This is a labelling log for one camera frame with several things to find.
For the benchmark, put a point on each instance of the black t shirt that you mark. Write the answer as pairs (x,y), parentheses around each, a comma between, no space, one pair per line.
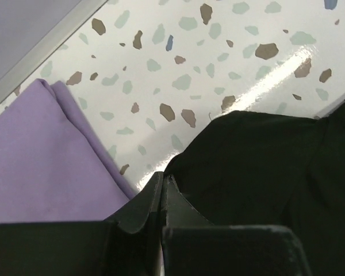
(249,168)

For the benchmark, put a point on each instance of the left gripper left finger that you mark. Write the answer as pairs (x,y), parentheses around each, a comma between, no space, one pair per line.
(126,243)

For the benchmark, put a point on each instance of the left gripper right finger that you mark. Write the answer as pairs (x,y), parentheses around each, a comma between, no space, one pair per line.
(193,246)

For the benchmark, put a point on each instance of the aluminium frame rail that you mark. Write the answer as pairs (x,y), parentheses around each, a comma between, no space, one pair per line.
(32,30)

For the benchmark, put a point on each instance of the folded purple t shirt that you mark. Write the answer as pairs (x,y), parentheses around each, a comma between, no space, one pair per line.
(53,167)

